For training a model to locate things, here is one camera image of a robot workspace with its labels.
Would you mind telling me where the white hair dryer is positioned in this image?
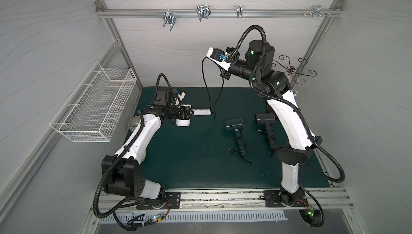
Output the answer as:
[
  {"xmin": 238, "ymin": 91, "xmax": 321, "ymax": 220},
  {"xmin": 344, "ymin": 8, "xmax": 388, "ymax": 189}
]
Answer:
[{"xmin": 175, "ymin": 107, "xmax": 212, "ymax": 127}]

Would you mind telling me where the white dryer black cord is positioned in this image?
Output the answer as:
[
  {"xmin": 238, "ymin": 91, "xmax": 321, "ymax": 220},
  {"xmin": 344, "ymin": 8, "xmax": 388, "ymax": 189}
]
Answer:
[{"xmin": 201, "ymin": 56, "xmax": 225, "ymax": 119}]

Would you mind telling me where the dark green hair dryer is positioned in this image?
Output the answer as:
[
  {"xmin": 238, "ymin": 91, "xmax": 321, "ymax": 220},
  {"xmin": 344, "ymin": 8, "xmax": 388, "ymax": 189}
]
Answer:
[{"xmin": 224, "ymin": 118, "xmax": 252, "ymax": 164}]

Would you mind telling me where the grey hair dryer pink ring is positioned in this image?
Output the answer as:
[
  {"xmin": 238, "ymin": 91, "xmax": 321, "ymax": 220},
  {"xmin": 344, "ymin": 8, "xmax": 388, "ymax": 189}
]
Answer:
[{"xmin": 255, "ymin": 113, "xmax": 277, "ymax": 156}]

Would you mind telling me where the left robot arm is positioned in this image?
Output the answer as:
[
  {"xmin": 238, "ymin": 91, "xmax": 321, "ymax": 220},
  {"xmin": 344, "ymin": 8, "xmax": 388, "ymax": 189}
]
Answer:
[{"xmin": 92, "ymin": 85, "xmax": 194, "ymax": 219}]

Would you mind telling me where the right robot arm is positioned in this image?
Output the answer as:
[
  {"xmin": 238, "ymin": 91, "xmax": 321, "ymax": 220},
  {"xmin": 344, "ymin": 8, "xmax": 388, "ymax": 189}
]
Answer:
[{"xmin": 207, "ymin": 25, "xmax": 345, "ymax": 207}]

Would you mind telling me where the striped ceramic mug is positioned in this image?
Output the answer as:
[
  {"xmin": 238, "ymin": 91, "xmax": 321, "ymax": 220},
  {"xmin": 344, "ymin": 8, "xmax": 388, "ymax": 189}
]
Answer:
[{"xmin": 128, "ymin": 116, "xmax": 141, "ymax": 132}]

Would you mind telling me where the patterned ceramic bowl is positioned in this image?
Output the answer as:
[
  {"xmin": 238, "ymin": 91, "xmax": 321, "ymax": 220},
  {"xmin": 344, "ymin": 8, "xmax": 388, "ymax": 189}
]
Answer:
[{"xmin": 140, "ymin": 150, "xmax": 147, "ymax": 163}]

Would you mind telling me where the green table mat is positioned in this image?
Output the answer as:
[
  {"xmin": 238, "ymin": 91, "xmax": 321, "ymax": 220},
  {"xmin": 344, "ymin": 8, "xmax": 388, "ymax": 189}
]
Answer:
[{"xmin": 109, "ymin": 86, "xmax": 330, "ymax": 190}]

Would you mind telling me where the small metal clamp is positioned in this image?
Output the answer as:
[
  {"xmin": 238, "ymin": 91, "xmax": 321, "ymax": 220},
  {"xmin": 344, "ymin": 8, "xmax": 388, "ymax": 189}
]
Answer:
[{"xmin": 237, "ymin": 5, "xmax": 243, "ymax": 18}]

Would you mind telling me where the metal glass holder stand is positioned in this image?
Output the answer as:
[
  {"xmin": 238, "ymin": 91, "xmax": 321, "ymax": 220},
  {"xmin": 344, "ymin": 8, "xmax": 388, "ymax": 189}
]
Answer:
[{"xmin": 272, "ymin": 54, "xmax": 318, "ymax": 86}]

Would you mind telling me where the clear wine glass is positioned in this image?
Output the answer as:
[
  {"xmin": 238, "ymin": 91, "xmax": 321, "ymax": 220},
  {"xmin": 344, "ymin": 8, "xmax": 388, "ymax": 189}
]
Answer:
[{"xmin": 292, "ymin": 89, "xmax": 299, "ymax": 98}]

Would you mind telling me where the white vent strip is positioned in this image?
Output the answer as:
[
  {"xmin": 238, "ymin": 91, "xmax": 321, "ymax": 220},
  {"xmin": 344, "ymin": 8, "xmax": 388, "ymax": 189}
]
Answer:
[{"xmin": 99, "ymin": 210, "xmax": 288, "ymax": 224}]

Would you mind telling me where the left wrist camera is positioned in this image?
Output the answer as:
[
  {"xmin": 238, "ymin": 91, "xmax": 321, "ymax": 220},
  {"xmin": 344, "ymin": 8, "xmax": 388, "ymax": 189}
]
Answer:
[{"xmin": 174, "ymin": 89, "xmax": 185, "ymax": 101}]

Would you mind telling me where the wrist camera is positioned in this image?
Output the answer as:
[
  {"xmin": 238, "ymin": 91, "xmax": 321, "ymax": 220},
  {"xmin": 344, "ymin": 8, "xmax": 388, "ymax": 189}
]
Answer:
[
  {"xmin": 174, "ymin": 89, "xmax": 185, "ymax": 101},
  {"xmin": 206, "ymin": 47, "xmax": 229, "ymax": 67}
]

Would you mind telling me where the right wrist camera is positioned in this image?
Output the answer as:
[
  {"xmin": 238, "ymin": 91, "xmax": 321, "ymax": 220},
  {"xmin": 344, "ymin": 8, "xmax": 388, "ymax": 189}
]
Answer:
[{"xmin": 206, "ymin": 47, "xmax": 229, "ymax": 67}]

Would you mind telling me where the metal u-bolt bracket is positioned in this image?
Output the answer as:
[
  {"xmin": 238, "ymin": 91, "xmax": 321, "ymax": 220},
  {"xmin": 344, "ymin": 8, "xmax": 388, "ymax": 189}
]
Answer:
[{"xmin": 196, "ymin": 5, "xmax": 211, "ymax": 22}]

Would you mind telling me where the metal hook bracket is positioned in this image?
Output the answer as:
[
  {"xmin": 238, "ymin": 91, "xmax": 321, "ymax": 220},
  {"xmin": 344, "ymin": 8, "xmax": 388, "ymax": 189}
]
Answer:
[{"xmin": 163, "ymin": 12, "xmax": 176, "ymax": 31}]

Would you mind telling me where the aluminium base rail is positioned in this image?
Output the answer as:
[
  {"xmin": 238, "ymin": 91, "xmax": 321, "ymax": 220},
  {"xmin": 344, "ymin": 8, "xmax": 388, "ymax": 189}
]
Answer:
[{"xmin": 89, "ymin": 187, "xmax": 355, "ymax": 214}]

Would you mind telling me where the white wire basket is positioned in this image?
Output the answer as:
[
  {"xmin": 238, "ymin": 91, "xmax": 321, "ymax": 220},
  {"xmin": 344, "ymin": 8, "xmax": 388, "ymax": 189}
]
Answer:
[{"xmin": 49, "ymin": 62, "xmax": 137, "ymax": 143}]

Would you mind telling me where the metal bolt bracket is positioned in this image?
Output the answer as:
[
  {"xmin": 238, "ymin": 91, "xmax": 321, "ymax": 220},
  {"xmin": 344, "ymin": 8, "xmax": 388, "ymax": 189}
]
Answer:
[{"xmin": 302, "ymin": 5, "xmax": 331, "ymax": 18}]

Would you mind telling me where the aluminium top rail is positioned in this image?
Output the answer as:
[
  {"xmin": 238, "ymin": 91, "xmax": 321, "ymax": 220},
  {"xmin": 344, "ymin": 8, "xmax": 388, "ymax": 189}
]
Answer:
[{"xmin": 97, "ymin": 8, "xmax": 344, "ymax": 18}]

